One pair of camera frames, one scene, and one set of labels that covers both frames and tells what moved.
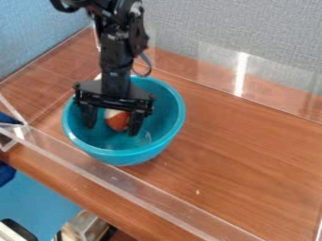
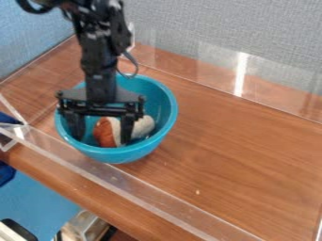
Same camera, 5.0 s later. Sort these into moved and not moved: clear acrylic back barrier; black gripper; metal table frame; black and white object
Moved: black gripper
Not moved: metal table frame; clear acrylic back barrier; black and white object
